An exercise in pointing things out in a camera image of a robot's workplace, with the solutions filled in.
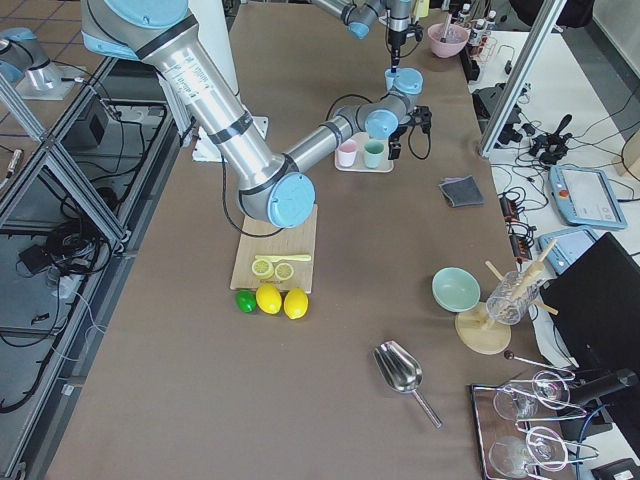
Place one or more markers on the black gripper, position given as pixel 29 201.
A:
pixel 394 149
pixel 395 41

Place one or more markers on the green cup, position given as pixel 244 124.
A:
pixel 373 154

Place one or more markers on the blue cup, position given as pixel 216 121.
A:
pixel 390 76

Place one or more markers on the pink cup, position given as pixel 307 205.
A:
pixel 346 154

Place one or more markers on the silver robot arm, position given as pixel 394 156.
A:
pixel 359 19
pixel 187 42

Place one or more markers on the cream rabbit tray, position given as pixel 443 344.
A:
pixel 361 138

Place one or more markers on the wine glass rack tray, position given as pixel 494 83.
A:
pixel 518 423

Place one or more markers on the metal muddler tool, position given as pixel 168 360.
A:
pixel 445 28

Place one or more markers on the pink bowl with ice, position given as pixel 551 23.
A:
pixel 449 45

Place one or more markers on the grey folded cloth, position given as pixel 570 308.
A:
pixel 461 191

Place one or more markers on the yellow plastic knife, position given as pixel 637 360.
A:
pixel 281 258

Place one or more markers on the black handheld gripper controller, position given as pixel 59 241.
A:
pixel 549 148

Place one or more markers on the green bowl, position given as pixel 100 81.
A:
pixel 455 289

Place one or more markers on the wooden cutting board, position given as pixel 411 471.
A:
pixel 296 246

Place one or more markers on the lemon slice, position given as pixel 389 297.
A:
pixel 262 269
pixel 283 271

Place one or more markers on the whole yellow lemon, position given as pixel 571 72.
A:
pixel 296 304
pixel 269 299

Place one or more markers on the clear glass on stand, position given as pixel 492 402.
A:
pixel 512 298

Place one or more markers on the blue teach pendant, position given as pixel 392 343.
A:
pixel 571 243
pixel 584 197

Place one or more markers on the wooden cup stand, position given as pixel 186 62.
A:
pixel 486 336

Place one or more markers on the green lime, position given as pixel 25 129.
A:
pixel 246 301

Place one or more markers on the metal scoop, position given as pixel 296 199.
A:
pixel 403 373

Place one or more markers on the black computer monitor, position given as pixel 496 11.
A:
pixel 597 299

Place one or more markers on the aluminium frame post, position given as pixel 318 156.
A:
pixel 547 16

